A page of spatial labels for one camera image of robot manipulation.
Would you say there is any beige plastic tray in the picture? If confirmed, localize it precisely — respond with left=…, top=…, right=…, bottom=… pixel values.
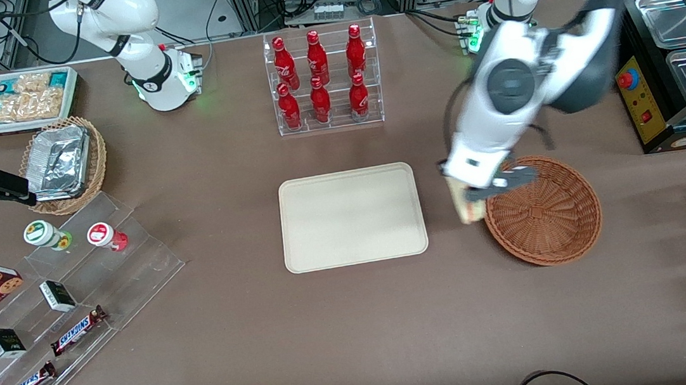
left=276, top=159, right=432, bottom=275

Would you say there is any small bottle green label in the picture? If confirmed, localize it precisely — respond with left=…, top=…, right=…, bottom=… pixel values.
left=22, top=217, right=74, bottom=254

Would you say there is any light wicker basket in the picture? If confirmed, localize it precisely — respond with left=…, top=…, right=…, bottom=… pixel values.
left=13, top=113, right=114, bottom=219

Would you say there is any black cable loop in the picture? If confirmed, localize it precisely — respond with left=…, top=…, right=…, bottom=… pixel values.
left=505, top=364, right=600, bottom=385

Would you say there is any small black box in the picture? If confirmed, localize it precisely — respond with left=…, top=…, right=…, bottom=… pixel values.
left=38, top=278, right=78, bottom=315
left=0, top=325, right=28, bottom=360

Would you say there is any clear acrylic stepped display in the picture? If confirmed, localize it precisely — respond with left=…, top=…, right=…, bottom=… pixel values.
left=0, top=184, right=198, bottom=385

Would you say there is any red cola bottle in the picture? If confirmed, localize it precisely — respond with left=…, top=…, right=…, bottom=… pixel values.
left=304, top=28, right=332, bottom=86
left=307, top=75, right=334, bottom=126
left=276, top=82, right=304, bottom=131
left=271, top=34, right=300, bottom=92
left=346, top=72, right=372, bottom=121
left=342, top=22, right=369, bottom=78

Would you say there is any clear rice cracker bag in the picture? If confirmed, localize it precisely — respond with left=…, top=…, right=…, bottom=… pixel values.
left=0, top=88, right=65, bottom=124
left=11, top=71, right=53, bottom=96

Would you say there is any stack of foil trays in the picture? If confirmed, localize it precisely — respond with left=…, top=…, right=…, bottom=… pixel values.
left=23, top=123, right=97, bottom=204

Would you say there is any grey power strip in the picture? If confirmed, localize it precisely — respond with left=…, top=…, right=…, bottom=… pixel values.
left=311, top=2, right=346, bottom=22

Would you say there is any small bottle red label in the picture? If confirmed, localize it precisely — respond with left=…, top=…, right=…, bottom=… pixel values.
left=86, top=220, right=131, bottom=256

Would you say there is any sandwich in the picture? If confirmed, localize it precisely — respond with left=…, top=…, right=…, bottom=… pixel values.
left=452, top=177, right=488, bottom=226

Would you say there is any round brown wicker basket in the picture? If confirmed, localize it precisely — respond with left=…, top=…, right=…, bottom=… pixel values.
left=478, top=149, right=607, bottom=273

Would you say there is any clear acrylic bottle rack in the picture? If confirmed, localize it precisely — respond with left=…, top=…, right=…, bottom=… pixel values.
left=260, top=16, right=387, bottom=139

